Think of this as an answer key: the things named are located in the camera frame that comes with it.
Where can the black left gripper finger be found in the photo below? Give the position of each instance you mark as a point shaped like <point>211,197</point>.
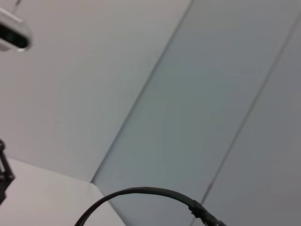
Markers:
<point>5,169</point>

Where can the black round teapot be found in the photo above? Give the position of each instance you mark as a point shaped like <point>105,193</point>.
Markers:
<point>145,190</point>

